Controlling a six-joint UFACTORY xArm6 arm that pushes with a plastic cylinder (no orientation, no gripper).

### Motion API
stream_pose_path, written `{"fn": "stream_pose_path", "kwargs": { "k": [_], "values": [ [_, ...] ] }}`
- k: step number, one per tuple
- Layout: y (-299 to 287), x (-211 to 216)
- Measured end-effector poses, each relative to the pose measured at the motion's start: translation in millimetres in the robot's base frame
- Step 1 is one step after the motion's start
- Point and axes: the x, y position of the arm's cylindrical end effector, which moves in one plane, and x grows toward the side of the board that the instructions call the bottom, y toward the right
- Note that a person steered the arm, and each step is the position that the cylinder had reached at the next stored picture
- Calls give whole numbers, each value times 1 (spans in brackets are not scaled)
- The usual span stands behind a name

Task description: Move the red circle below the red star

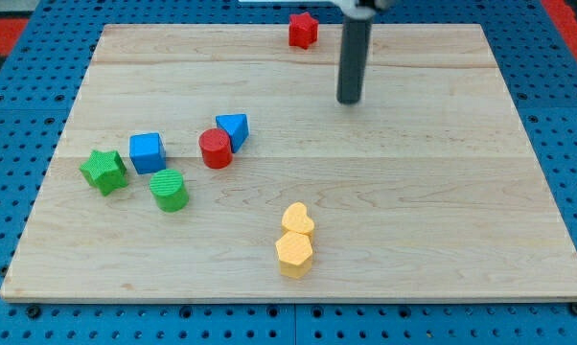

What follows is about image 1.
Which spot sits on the wooden board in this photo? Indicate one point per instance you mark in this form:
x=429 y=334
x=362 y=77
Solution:
x=426 y=191

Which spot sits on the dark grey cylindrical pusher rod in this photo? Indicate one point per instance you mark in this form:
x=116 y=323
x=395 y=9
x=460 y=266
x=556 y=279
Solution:
x=354 y=49

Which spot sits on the red star block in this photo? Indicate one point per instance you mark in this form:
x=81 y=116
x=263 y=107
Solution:
x=302 y=30

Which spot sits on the green cylinder block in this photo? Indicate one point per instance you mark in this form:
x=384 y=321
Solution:
x=169 y=190

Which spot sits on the blue triangle block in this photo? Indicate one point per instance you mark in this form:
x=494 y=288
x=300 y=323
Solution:
x=236 y=126

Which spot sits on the yellow hexagon block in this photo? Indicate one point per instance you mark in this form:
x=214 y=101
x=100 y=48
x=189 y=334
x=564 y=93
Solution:
x=295 y=254

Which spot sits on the red cylinder block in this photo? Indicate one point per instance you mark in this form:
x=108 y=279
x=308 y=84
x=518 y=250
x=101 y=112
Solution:
x=215 y=146

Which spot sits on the blue cube block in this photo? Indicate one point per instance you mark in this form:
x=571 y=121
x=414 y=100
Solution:
x=147 y=153

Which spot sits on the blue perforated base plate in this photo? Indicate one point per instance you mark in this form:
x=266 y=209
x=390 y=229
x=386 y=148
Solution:
x=40 y=80

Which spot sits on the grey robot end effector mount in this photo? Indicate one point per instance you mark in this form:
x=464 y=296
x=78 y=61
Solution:
x=363 y=9

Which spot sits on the green star block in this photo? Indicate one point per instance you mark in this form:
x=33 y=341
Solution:
x=105 y=171

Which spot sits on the yellow heart block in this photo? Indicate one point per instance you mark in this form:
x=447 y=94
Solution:
x=296 y=219

